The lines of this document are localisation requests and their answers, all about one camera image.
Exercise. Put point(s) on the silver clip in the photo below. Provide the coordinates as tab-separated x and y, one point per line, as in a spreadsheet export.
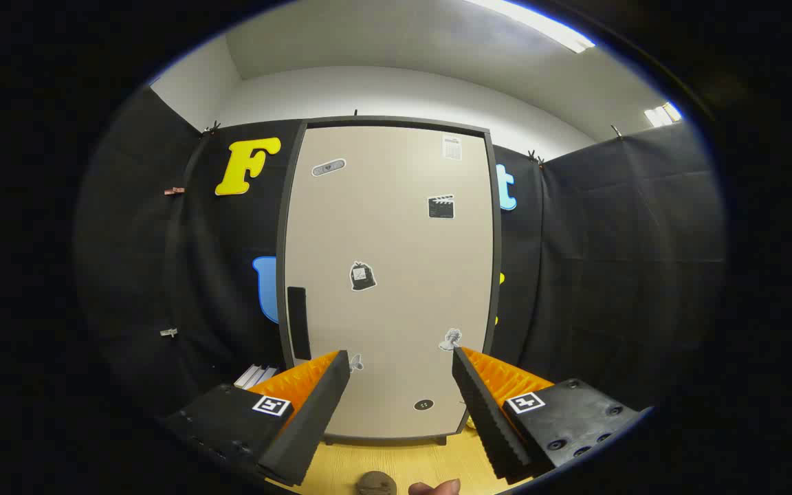
168	333

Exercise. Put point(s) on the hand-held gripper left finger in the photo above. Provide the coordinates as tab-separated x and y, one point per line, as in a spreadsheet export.
313	419

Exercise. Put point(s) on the copper clip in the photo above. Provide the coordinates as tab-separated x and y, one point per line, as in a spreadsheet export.
174	190

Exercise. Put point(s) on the grey shoe cabinet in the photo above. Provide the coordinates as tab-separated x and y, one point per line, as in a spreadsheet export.
496	240

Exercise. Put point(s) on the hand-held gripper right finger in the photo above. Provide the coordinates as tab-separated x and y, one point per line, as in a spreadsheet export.
489	419

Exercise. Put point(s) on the long ceiling light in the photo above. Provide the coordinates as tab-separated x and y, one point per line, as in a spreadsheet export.
547	27

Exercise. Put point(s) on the black backdrop cloth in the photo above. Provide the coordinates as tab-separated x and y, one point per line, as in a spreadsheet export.
609	261

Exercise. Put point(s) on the brown fuzzy shoe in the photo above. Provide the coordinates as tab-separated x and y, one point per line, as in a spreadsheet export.
375	484

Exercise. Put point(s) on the small ceiling light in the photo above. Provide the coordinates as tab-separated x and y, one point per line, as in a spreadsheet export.
663	115

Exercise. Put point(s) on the white book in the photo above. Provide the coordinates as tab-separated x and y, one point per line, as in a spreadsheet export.
248	377

